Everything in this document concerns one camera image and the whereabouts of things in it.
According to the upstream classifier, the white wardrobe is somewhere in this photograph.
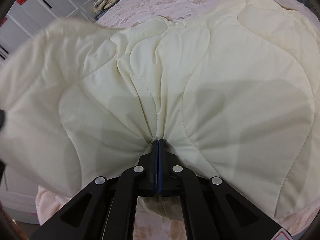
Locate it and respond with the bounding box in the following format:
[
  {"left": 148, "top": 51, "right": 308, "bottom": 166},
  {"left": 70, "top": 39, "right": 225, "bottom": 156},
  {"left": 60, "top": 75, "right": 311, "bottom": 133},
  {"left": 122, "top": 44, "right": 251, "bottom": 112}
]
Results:
[{"left": 0, "top": 0, "right": 97, "bottom": 64}]

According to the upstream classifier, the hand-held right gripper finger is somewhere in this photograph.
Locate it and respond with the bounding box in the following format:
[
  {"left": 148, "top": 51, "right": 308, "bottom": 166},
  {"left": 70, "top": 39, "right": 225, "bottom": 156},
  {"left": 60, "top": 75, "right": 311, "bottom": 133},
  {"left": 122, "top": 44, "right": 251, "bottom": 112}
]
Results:
[
  {"left": 158, "top": 139, "right": 293, "bottom": 240},
  {"left": 30, "top": 140, "right": 159, "bottom": 240}
]

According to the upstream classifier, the blue nightstand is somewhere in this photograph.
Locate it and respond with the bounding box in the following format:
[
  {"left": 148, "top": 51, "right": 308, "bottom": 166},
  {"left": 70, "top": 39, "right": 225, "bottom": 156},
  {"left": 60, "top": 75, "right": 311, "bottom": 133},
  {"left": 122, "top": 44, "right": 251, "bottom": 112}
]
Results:
[{"left": 94, "top": 5, "right": 108, "bottom": 20}]

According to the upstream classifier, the cream quilted jacket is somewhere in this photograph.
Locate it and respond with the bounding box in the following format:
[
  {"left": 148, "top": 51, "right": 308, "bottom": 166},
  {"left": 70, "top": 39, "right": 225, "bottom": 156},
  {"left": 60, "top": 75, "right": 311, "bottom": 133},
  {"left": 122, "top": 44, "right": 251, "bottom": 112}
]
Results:
[{"left": 0, "top": 0, "right": 320, "bottom": 221}]

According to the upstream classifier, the pile of folded cream cloths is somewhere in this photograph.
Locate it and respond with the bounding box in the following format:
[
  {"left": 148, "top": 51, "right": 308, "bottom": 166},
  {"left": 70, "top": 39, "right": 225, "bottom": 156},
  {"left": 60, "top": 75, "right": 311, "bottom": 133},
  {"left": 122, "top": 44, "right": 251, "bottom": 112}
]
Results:
[{"left": 93, "top": 0, "right": 120, "bottom": 13}]

